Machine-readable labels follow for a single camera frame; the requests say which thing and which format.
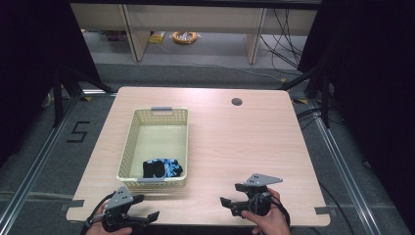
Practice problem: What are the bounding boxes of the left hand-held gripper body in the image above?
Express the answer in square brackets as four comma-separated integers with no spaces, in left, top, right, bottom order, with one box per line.
[102,185,134,233]

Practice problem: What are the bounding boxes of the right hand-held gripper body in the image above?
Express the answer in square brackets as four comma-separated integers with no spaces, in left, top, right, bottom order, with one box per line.
[245,172,284,216]

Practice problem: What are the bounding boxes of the black and blue cloth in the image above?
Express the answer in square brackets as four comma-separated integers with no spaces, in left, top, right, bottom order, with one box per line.
[142,158,184,179]

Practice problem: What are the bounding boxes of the cream perforated plastic basket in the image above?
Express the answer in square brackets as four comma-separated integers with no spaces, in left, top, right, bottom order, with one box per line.
[115,106,190,191]

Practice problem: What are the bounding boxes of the person's right hand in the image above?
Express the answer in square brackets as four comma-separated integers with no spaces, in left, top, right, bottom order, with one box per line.
[241,188,292,235]

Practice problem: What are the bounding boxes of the person's left hand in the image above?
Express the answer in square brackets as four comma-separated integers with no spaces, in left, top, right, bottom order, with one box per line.
[85,203,133,235]

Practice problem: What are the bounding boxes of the black metal stand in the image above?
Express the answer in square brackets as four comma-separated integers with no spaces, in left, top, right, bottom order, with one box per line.
[278,64,331,129]
[51,64,114,129]

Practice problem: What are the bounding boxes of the black curtain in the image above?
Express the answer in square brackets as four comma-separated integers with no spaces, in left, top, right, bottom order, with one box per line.
[0,0,103,168]
[298,0,415,227]

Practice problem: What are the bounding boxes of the yellow packet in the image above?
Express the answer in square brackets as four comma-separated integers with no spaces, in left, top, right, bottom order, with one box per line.
[148,30,167,45]

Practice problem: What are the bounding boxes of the white office desk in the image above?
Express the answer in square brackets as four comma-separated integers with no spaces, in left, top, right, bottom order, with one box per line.
[69,2,319,66]

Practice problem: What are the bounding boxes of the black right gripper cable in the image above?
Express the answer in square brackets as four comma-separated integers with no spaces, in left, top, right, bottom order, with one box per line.
[268,194,292,229]

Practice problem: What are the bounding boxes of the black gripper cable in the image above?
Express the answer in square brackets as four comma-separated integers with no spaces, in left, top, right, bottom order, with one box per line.
[268,194,292,229]
[79,191,117,235]

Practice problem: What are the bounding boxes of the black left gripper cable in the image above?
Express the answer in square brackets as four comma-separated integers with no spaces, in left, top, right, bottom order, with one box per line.
[79,191,117,235]

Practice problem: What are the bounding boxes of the black floor cable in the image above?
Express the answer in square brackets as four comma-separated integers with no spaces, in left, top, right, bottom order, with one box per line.
[317,181,356,235]

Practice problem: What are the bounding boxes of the metal floor rail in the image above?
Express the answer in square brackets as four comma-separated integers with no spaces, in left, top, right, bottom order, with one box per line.
[0,93,83,227]
[307,97,384,235]

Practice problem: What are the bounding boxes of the bundle of black cables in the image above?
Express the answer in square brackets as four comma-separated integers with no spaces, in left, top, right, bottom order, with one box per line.
[259,9,305,71]

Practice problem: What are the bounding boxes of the yellow coiled cable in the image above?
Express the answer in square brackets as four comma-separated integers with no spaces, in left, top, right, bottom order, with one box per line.
[171,30,200,45]

